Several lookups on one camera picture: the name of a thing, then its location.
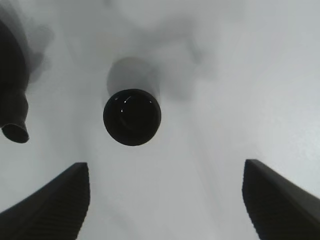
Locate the black teacup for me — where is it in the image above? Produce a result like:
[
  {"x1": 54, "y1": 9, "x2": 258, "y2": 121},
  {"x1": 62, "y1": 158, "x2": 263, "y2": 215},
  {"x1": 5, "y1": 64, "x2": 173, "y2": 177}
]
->
[{"x1": 103, "y1": 88, "x2": 162, "y2": 146}]

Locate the black cast iron teapot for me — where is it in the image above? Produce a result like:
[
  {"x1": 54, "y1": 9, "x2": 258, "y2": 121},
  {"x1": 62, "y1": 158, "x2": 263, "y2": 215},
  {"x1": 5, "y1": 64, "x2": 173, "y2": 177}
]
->
[{"x1": 0, "y1": 21, "x2": 30, "y2": 144}]

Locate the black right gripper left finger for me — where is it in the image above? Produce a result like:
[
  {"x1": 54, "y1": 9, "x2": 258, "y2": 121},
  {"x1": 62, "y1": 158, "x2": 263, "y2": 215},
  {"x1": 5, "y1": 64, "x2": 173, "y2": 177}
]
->
[{"x1": 0, "y1": 162, "x2": 90, "y2": 240}]

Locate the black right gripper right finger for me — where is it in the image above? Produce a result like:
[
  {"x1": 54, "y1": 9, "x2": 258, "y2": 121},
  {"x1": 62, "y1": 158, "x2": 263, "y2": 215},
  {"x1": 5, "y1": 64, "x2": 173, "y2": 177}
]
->
[{"x1": 242, "y1": 159, "x2": 320, "y2": 240}]

